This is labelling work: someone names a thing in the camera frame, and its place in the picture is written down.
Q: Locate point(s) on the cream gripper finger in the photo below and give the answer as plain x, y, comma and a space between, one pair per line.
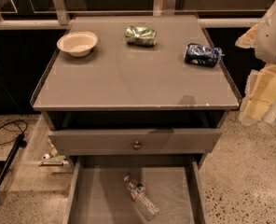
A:
260, 94
247, 40

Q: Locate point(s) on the clear plastic water bottle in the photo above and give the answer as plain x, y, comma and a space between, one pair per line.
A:
148, 209

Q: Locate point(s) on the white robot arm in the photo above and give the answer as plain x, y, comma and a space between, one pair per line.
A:
265, 37

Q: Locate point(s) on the grey top drawer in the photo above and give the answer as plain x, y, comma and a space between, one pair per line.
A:
120, 141

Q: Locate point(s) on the grey cabinet with counter top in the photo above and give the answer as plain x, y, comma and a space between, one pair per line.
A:
125, 86

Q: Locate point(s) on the brass drawer knob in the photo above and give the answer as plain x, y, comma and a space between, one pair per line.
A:
136, 145

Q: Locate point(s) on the grey open middle drawer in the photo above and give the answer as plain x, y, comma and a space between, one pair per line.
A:
98, 194

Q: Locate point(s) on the crushed blue soda can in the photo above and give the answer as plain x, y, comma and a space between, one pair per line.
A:
202, 55

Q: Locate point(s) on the crushed green soda can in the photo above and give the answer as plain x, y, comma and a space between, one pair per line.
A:
140, 36

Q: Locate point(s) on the white paper bowl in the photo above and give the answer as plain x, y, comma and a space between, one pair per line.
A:
77, 44

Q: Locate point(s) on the small clutter on floor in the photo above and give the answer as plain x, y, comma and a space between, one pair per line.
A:
53, 158

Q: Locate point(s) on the black metal stand leg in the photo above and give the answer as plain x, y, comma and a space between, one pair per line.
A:
19, 143

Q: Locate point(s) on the silver metal railing frame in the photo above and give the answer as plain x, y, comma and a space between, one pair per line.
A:
62, 11

